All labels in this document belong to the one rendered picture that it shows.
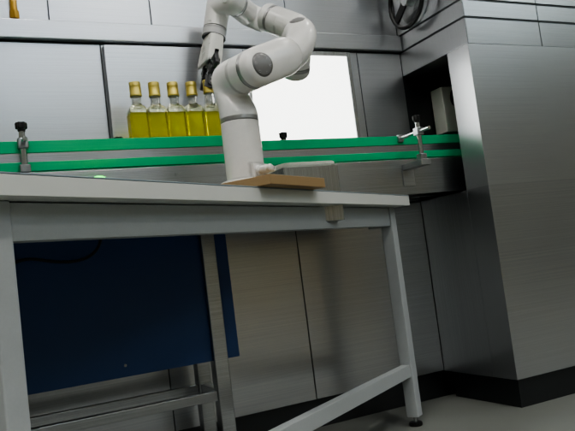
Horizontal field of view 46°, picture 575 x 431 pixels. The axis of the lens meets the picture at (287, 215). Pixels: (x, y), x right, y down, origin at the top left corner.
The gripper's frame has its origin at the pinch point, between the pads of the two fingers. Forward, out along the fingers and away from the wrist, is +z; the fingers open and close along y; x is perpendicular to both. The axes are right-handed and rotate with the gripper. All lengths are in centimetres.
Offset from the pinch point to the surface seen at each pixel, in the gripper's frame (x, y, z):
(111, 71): -27.6, -12.0, -0.2
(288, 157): 28.5, 4.4, 18.9
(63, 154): -40, 13, 35
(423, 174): 80, 6, 14
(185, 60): -5.1, -11.8, -10.4
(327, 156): 42.2, 4.5, 15.7
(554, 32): 121, 23, -45
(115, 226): -36, 74, 60
